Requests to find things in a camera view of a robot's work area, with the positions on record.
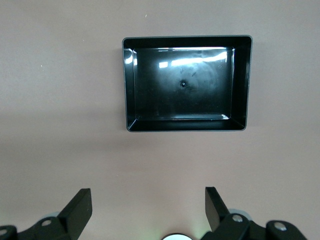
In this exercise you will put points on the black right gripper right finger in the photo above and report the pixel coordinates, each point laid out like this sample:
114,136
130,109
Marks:
215,210

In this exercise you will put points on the brown table mat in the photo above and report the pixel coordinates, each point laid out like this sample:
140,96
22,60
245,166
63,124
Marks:
62,125

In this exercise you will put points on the black plastic box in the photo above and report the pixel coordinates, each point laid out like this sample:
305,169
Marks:
185,100

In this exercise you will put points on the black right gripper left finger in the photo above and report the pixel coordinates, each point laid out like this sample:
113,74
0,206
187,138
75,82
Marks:
75,215

